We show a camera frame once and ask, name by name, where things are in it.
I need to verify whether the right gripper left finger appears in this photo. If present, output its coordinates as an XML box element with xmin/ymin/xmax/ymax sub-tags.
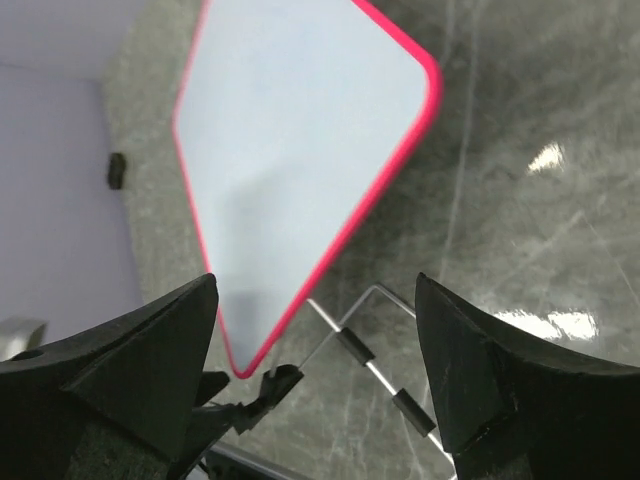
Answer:
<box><xmin>1</xmin><ymin>274</ymin><xmax>218</xmax><ymax>479</ymax></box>

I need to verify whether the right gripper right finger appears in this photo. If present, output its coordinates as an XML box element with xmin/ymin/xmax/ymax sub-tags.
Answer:
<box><xmin>415</xmin><ymin>275</ymin><xmax>639</xmax><ymax>479</ymax></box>

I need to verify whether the metal wire whiteboard stand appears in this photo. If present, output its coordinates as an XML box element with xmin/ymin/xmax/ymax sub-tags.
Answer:
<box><xmin>299</xmin><ymin>283</ymin><xmax>457</xmax><ymax>479</ymax></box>

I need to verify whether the yellow bone-shaped eraser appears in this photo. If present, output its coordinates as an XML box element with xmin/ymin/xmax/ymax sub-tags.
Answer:
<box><xmin>107</xmin><ymin>152</ymin><xmax>127</xmax><ymax>190</ymax></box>

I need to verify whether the pink framed whiteboard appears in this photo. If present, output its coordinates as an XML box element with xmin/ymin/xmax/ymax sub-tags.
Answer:
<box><xmin>172</xmin><ymin>1</ymin><xmax>443</xmax><ymax>378</ymax></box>

